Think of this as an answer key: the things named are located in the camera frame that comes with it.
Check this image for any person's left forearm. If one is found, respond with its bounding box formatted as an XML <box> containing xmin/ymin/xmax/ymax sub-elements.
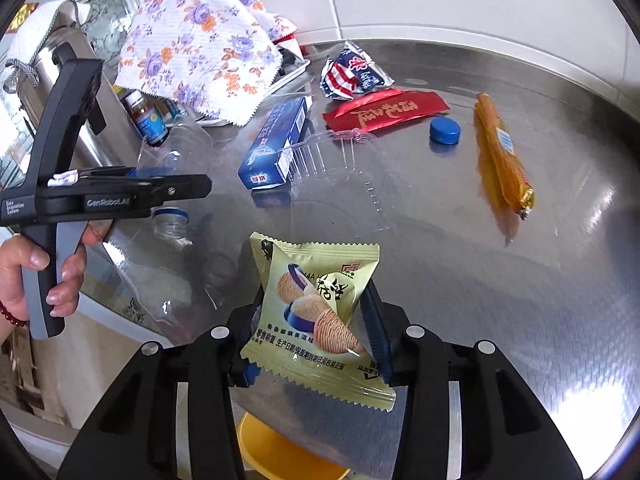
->
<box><xmin>0</xmin><ymin>317</ymin><xmax>21</xmax><ymax>350</ymax></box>

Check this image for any floral white cloth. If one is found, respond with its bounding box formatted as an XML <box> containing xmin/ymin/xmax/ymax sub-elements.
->
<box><xmin>116</xmin><ymin>0</ymin><xmax>301</xmax><ymax>128</ymax></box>

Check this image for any striped red blue wrapper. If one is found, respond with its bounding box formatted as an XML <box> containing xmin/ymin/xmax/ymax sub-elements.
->
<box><xmin>320</xmin><ymin>41</ymin><xmax>396</xmax><ymax>101</ymax></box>

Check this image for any yellow plastic bin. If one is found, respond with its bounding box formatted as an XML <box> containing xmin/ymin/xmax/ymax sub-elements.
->
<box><xmin>235</xmin><ymin>410</ymin><xmax>351</xmax><ymax>480</ymax></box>

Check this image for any blue bottle cap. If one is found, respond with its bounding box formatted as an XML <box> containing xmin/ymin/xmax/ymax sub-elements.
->
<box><xmin>429</xmin><ymin>116</ymin><xmax>462</xmax><ymax>145</ymax></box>

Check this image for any clear bottle with blue ring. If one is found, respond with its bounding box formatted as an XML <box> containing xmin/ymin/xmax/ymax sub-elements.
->
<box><xmin>107</xmin><ymin>206</ymin><xmax>243</xmax><ymax>346</ymax></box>

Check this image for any crushed clear plastic bottle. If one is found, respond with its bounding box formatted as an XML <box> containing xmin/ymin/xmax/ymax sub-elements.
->
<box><xmin>136</xmin><ymin>117</ymin><xmax>213</xmax><ymax>183</ymax></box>

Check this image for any clear plastic tray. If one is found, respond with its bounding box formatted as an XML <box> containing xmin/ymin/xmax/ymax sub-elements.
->
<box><xmin>285</xmin><ymin>127</ymin><xmax>401</xmax><ymax>233</ymax></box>

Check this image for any orange wrapped sausage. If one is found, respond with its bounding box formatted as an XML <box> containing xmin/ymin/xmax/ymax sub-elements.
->
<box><xmin>474</xmin><ymin>92</ymin><xmax>536</xmax><ymax>218</ymax></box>

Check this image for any brown bottle with blue label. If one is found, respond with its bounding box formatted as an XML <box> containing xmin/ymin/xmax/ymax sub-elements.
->
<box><xmin>122</xmin><ymin>89</ymin><xmax>170</xmax><ymax>147</ymax></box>

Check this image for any red foil wrapper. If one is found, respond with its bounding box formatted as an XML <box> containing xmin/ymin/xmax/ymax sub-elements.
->
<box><xmin>322</xmin><ymin>87</ymin><xmax>451</xmax><ymax>135</ymax></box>

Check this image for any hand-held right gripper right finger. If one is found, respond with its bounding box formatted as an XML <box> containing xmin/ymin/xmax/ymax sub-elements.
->
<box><xmin>360</xmin><ymin>287</ymin><xmax>583</xmax><ymax>480</ymax></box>

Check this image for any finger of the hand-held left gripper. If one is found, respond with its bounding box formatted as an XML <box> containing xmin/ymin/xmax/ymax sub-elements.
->
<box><xmin>77</xmin><ymin>166</ymin><xmax>153</xmax><ymax>183</ymax></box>
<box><xmin>127</xmin><ymin>174</ymin><xmax>212</xmax><ymax>212</ymax></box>

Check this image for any pale green snack packet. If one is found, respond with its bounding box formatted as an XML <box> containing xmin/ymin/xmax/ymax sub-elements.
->
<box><xmin>239</xmin><ymin>231</ymin><xmax>397</xmax><ymax>413</ymax></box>

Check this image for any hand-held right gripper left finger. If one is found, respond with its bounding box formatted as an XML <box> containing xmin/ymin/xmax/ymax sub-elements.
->
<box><xmin>57</xmin><ymin>287</ymin><xmax>266</xmax><ymax>480</ymax></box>

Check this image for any person's left hand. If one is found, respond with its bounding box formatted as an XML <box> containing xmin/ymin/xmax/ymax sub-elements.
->
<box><xmin>0</xmin><ymin>221</ymin><xmax>110</xmax><ymax>328</ymax></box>

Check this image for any blue cardboard box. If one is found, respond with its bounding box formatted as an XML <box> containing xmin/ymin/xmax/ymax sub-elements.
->
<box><xmin>237</xmin><ymin>96</ymin><xmax>310</xmax><ymax>191</ymax></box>

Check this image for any red bead bracelet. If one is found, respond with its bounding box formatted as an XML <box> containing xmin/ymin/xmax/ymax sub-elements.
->
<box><xmin>0</xmin><ymin>300</ymin><xmax>29</xmax><ymax>329</ymax></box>

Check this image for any white cloth with checked trim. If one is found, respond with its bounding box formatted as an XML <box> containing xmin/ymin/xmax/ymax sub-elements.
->
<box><xmin>0</xmin><ymin>0</ymin><xmax>91</xmax><ymax>96</ymax></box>

